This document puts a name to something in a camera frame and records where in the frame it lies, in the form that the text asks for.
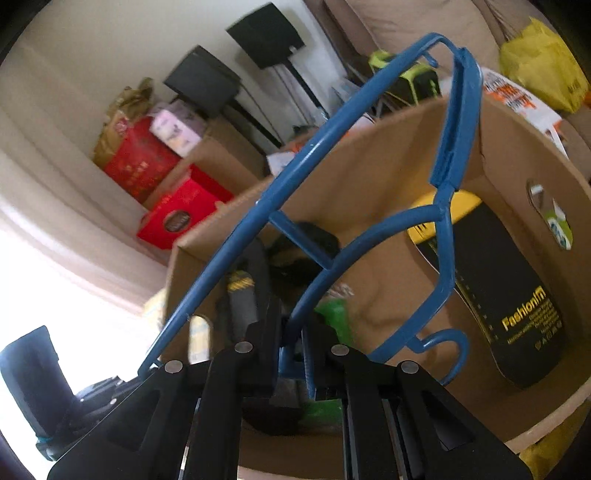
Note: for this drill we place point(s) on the brown sofa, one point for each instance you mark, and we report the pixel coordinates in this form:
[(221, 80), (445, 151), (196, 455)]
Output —
[(579, 134)]

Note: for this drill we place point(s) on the yellow plastic bag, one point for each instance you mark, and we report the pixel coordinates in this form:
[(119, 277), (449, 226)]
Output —
[(540, 60)]

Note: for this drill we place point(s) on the blue clothes hanger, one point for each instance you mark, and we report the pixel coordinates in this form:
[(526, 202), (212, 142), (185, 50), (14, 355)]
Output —
[(456, 134)]

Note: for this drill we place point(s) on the beige cushion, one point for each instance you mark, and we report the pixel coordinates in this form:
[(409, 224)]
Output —
[(415, 18)]

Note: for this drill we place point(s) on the red gift bag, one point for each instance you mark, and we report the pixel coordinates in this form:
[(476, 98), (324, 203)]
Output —
[(138, 166)]

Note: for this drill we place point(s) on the orange white printed leaflet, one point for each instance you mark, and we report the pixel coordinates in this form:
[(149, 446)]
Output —
[(521, 104)]

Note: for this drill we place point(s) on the green white packet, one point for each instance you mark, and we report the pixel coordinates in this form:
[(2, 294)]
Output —
[(339, 318)]

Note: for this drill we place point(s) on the brown cardboard carton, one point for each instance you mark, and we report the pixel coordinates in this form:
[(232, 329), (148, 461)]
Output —
[(221, 152)]

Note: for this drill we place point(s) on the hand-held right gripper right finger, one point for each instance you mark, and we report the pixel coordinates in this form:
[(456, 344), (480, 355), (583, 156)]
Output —
[(323, 369)]

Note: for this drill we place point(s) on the gold paper bag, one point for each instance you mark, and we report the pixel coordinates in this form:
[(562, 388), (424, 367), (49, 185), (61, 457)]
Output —
[(124, 106)]

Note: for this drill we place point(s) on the green black portable device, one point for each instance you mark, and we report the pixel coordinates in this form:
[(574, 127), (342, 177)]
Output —
[(415, 83)]

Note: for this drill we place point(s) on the black speaker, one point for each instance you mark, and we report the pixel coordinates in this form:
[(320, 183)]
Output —
[(203, 81), (265, 34)]

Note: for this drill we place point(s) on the sheer white curtain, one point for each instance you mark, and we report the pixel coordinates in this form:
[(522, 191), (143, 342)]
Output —
[(69, 230)]

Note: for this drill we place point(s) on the red gift box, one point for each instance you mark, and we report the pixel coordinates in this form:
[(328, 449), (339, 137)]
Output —
[(184, 207)]

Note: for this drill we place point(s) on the pink tissue pack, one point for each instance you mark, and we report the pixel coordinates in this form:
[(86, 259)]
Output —
[(175, 129)]

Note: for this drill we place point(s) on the large cardboard box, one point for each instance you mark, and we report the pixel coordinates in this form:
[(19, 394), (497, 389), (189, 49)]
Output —
[(378, 184)]

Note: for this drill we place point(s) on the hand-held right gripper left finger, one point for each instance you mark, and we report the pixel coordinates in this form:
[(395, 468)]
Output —
[(265, 364)]

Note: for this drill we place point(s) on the yellow checked tablecloth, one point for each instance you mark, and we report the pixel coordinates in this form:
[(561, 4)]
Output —
[(154, 307)]

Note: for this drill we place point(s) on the black speaker stand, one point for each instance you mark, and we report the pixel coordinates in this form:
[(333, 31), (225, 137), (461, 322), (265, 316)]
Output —
[(254, 124), (307, 87)]

